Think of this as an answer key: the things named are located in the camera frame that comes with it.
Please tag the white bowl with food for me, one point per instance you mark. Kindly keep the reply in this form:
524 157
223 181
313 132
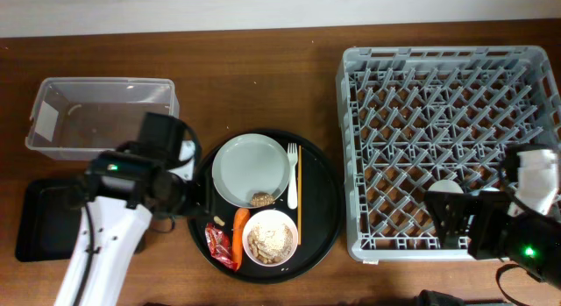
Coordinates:
270 238

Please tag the round black serving tray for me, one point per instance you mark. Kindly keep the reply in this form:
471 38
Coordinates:
323 212

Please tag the black rectangular tray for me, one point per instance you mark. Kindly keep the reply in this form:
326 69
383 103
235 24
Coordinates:
50 221

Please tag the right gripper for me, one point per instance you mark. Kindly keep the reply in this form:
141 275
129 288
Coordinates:
472 227

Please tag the brown food lump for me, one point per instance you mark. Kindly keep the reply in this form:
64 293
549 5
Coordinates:
262 199

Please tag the peanut shell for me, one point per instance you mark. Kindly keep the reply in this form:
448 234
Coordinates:
219 221

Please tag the blue plastic cup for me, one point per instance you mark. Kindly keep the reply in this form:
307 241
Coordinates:
489 189

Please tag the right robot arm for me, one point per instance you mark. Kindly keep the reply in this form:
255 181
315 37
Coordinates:
530 240

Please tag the clear plastic bin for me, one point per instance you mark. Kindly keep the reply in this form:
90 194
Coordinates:
76 118

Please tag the white plastic fork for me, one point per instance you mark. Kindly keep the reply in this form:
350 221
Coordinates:
292 188

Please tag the grey dishwasher rack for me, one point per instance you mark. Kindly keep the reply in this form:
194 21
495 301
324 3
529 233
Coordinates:
412 116

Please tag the grey round plate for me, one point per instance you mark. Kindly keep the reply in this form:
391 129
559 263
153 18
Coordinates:
247 165

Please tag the orange carrot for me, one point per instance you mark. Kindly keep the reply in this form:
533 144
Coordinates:
240 219

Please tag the red snack wrapper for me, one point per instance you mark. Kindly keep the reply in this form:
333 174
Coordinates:
220 246

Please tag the wooden chopstick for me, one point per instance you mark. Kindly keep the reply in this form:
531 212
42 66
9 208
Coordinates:
299 194

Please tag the white plastic cup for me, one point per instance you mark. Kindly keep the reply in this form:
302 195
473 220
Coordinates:
446 186

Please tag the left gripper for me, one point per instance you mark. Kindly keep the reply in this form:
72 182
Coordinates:
198 194

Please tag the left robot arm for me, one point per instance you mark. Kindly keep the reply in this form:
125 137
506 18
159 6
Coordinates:
122 192

